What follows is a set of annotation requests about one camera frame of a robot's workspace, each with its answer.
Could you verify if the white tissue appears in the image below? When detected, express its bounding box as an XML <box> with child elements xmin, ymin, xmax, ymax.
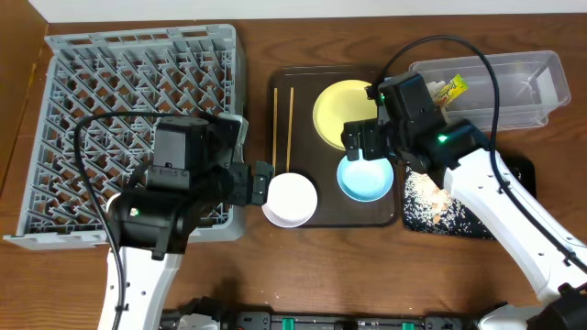
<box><xmin>426</xmin><ymin>81</ymin><xmax>446</xmax><ymax>99</ymax></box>

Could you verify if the light blue bowl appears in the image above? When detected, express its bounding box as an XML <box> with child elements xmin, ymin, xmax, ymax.
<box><xmin>337</xmin><ymin>155</ymin><xmax>394</xmax><ymax>203</ymax></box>

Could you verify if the wooden chopstick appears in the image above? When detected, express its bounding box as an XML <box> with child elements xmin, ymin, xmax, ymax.
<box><xmin>285</xmin><ymin>87</ymin><xmax>294</xmax><ymax>172</ymax></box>
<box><xmin>271</xmin><ymin>87</ymin><xmax>279</xmax><ymax>168</ymax></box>

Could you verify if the green snack wrapper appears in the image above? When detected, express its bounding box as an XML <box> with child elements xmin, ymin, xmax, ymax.
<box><xmin>433</xmin><ymin>74</ymin><xmax>469</xmax><ymax>108</ymax></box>

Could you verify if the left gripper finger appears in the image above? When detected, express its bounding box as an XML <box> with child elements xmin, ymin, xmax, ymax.
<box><xmin>249</xmin><ymin>181</ymin><xmax>269</xmax><ymax>206</ymax></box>
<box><xmin>255</xmin><ymin>161</ymin><xmax>274</xmax><ymax>182</ymax></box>

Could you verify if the rice food waste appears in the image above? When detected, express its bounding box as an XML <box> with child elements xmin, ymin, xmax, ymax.
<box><xmin>404</xmin><ymin>167</ymin><xmax>487</xmax><ymax>235</ymax></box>

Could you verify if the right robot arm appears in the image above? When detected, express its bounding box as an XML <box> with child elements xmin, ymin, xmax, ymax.
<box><xmin>341</xmin><ymin>72</ymin><xmax>586</xmax><ymax>330</ymax></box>

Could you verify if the clear plastic waste bin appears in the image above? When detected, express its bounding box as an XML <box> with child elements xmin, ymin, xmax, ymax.
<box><xmin>409</xmin><ymin>50</ymin><xmax>571</xmax><ymax>131</ymax></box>

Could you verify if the grey plastic dish rack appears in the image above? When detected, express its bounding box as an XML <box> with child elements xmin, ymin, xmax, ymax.
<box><xmin>7</xmin><ymin>24</ymin><xmax>247</xmax><ymax>250</ymax></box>

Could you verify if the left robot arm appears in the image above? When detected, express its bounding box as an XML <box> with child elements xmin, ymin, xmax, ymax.
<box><xmin>99</xmin><ymin>114</ymin><xmax>273</xmax><ymax>329</ymax></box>

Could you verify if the yellow round plate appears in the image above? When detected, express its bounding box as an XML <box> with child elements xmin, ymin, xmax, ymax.
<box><xmin>313</xmin><ymin>80</ymin><xmax>377</xmax><ymax>150</ymax></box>

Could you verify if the white pink bowl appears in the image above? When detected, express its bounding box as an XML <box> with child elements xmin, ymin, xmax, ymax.
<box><xmin>261</xmin><ymin>172</ymin><xmax>318</xmax><ymax>228</ymax></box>

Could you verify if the dark brown serving tray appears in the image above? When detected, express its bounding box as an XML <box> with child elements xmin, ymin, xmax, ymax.
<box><xmin>270</xmin><ymin>65</ymin><xmax>399</xmax><ymax>228</ymax></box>

